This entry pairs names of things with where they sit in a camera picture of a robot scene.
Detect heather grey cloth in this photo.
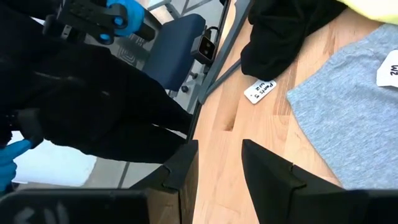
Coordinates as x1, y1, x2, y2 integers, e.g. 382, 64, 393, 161
285, 23, 398, 191

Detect yellow cloth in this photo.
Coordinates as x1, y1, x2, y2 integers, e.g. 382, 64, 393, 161
336, 0, 398, 26

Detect person's hand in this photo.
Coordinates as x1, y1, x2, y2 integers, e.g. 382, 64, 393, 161
106, 0, 146, 37
0, 139, 32, 192

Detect white tag marked Pants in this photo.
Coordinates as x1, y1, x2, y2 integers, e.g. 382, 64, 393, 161
243, 79, 277, 105

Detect blue chair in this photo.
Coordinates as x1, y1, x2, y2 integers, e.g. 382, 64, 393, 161
142, 13, 208, 91

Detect white tag marked 2M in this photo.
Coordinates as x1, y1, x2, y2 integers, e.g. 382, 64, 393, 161
376, 49, 398, 89

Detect large black cloth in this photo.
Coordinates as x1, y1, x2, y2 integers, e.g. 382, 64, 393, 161
240, 0, 348, 82

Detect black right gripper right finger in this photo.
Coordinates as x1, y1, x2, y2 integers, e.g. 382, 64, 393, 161
241, 139, 398, 224

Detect person's right hand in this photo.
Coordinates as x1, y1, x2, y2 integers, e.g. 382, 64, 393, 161
0, 139, 32, 192

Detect person's left hand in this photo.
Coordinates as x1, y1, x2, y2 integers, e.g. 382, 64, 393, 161
106, 0, 146, 37

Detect person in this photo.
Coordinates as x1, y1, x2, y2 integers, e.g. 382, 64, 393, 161
0, 0, 194, 165

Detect black table-level camera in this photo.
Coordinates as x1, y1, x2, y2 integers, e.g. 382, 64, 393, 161
190, 26, 218, 65

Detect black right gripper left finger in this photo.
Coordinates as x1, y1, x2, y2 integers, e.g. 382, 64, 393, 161
129, 139, 200, 224

